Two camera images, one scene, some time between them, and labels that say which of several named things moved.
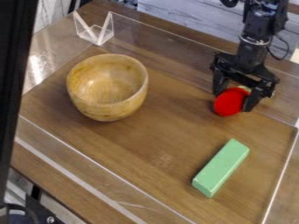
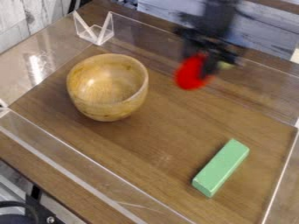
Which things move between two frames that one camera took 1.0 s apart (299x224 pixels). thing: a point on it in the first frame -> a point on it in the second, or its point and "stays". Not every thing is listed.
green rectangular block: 215,174 stays
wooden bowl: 107,85 stays
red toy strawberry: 229,102 -> 189,70
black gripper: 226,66 -> 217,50
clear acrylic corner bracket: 98,34 stays
